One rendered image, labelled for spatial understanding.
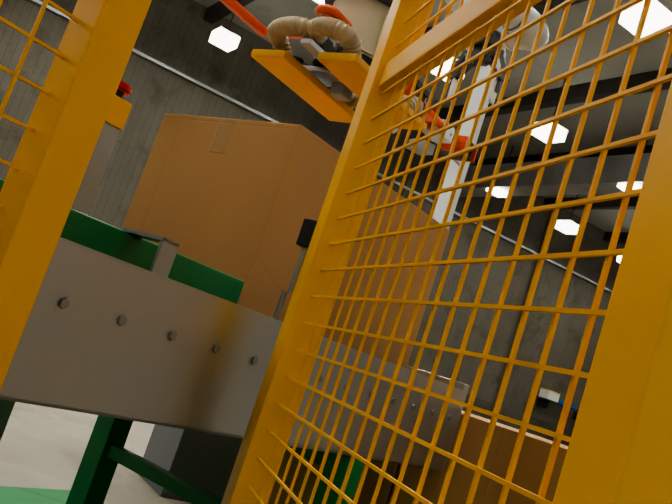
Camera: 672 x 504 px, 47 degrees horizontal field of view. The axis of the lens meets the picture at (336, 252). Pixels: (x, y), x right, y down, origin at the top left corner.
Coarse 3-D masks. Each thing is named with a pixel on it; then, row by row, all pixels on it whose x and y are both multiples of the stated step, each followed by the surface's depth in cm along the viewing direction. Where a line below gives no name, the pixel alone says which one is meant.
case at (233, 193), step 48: (192, 144) 157; (240, 144) 149; (288, 144) 141; (144, 192) 161; (192, 192) 153; (240, 192) 145; (288, 192) 141; (384, 192) 164; (192, 240) 148; (240, 240) 141; (288, 240) 143; (432, 240) 181; (384, 288) 170; (336, 336) 159
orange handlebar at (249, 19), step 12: (228, 0) 179; (240, 12) 182; (324, 12) 167; (336, 12) 167; (252, 24) 186; (264, 36) 191; (288, 36) 186; (432, 120) 208; (444, 144) 226; (456, 144) 222
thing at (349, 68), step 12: (324, 60) 161; (336, 60) 159; (348, 60) 157; (360, 60) 158; (336, 72) 165; (348, 72) 163; (360, 72) 161; (348, 84) 170; (360, 84) 167; (396, 120) 182; (420, 120) 181
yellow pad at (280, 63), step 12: (264, 60) 172; (276, 60) 170; (288, 60) 169; (300, 60) 177; (276, 72) 177; (288, 72) 175; (300, 72) 173; (288, 84) 183; (300, 84) 180; (312, 84) 177; (300, 96) 188; (312, 96) 185; (324, 96) 182; (324, 108) 191; (336, 108) 188; (348, 108) 189; (336, 120) 197; (348, 120) 194
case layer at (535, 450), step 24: (456, 432) 187; (480, 432) 184; (504, 432) 181; (288, 456) 210; (504, 456) 179; (528, 456) 176; (288, 480) 208; (312, 480) 204; (384, 480) 193; (408, 480) 190; (432, 480) 186; (456, 480) 183; (480, 480) 180; (528, 480) 174; (552, 480) 172
